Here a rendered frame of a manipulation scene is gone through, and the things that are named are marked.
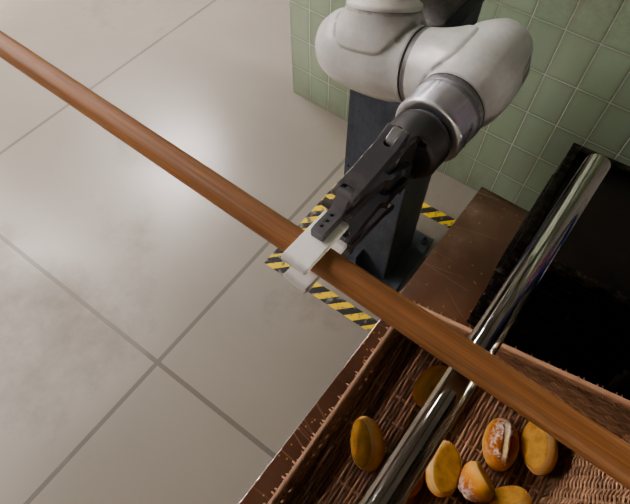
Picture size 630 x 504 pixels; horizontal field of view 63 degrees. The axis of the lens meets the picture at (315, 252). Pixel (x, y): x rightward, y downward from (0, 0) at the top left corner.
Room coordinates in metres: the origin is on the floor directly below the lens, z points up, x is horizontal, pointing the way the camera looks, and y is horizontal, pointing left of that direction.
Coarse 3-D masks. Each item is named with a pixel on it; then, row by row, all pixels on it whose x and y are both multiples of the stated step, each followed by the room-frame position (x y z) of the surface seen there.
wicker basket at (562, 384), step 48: (384, 336) 0.37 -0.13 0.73; (384, 384) 0.32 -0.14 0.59; (576, 384) 0.26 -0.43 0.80; (336, 432) 0.22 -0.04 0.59; (384, 432) 0.23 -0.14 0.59; (480, 432) 0.23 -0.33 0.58; (624, 432) 0.19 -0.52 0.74; (288, 480) 0.12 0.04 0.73; (336, 480) 0.14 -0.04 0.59; (528, 480) 0.14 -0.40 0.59; (576, 480) 0.13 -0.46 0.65
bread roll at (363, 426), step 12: (360, 420) 0.24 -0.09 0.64; (372, 420) 0.24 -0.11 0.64; (360, 432) 0.21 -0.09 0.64; (372, 432) 0.21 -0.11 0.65; (360, 444) 0.19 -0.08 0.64; (372, 444) 0.19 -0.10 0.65; (360, 456) 0.17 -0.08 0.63; (372, 456) 0.17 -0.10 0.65; (360, 468) 0.15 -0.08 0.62; (372, 468) 0.15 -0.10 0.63
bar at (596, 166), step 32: (608, 160) 0.41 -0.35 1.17; (576, 192) 0.36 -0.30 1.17; (544, 224) 0.32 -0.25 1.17; (544, 256) 0.28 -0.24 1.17; (512, 288) 0.24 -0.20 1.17; (480, 320) 0.21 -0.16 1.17; (512, 320) 0.21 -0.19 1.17; (448, 384) 0.14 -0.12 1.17; (416, 416) 0.12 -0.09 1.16; (448, 416) 0.11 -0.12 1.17; (416, 448) 0.09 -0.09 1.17; (384, 480) 0.06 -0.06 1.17; (416, 480) 0.06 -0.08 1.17
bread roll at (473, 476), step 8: (472, 464) 0.16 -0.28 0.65; (480, 464) 0.16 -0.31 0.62; (464, 472) 0.14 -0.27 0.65; (472, 472) 0.14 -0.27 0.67; (480, 472) 0.14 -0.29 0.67; (464, 480) 0.13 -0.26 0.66; (472, 480) 0.13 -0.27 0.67; (480, 480) 0.13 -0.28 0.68; (488, 480) 0.13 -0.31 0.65; (464, 488) 0.12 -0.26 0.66; (472, 488) 0.11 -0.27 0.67; (480, 488) 0.11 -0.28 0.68; (488, 488) 0.11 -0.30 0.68; (464, 496) 0.11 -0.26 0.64; (472, 496) 0.10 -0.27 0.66; (480, 496) 0.10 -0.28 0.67; (488, 496) 0.10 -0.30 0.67
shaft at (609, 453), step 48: (0, 48) 0.57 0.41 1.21; (96, 96) 0.48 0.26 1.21; (144, 144) 0.40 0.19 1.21; (240, 192) 0.33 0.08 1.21; (288, 240) 0.27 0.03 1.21; (384, 288) 0.22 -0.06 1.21; (432, 336) 0.17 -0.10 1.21; (480, 384) 0.13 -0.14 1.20; (528, 384) 0.13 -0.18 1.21; (576, 432) 0.09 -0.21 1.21; (624, 480) 0.06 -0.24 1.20
